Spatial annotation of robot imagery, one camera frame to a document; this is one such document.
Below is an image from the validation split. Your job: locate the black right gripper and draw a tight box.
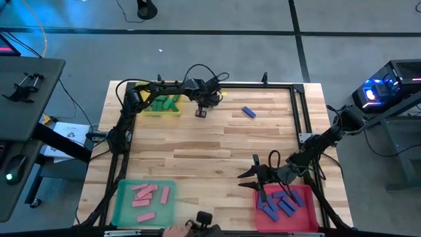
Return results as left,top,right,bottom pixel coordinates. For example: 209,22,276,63
236,154,299,203

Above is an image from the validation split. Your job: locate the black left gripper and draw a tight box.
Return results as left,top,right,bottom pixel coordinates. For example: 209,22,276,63
185,78,223,119

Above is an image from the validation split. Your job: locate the yellow translucent plastic bin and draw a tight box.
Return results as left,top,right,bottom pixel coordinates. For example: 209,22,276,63
133,80,184,118

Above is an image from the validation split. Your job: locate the small black box device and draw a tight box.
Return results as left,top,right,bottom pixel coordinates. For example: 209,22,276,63
196,211,214,228

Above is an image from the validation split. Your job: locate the pink translucent plastic bin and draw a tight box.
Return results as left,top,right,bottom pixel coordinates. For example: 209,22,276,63
253,183,320,232

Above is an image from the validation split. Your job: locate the person's hand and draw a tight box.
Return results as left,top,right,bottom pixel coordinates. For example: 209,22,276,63
162,223,193,237

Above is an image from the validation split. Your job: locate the black round stand base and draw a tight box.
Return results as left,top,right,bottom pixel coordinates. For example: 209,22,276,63
136,0,159,20

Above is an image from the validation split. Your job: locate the green translucent plastic bin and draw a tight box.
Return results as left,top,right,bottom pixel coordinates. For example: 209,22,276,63
111,179,178,229

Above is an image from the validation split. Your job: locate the white paper sheet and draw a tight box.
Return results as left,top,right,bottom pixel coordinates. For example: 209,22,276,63
41,120,91,165

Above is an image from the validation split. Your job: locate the grey metal side table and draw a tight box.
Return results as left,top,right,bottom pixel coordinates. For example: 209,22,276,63
361,90,421,192

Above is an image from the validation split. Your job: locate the dark grey desk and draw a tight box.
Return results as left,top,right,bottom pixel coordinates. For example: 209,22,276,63
0,56,93,223

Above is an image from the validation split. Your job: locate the black clamp tool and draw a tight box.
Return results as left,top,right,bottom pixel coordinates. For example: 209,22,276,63
2,72,46,103

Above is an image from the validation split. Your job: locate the black computer tower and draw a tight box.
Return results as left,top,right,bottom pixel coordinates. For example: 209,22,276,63
351,59,421,115

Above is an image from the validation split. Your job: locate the black computer mouse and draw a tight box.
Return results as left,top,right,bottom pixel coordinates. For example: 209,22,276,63
3,154,28,185

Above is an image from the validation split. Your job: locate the dark monitor screen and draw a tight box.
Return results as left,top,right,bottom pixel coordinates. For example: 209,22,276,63
0,32,22,57

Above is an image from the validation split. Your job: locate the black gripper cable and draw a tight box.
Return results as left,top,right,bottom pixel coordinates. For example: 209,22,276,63
267,149,282,169
182,63,230,83

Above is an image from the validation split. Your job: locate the black metal table frame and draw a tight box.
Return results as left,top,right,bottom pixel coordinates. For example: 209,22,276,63
77,80,355,231

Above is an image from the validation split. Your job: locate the white mounting bracket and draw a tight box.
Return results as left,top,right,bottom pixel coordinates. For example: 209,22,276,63
297,131,313,144

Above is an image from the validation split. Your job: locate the beige cable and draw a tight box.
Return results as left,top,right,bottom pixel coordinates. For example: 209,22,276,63
20,0,49,59

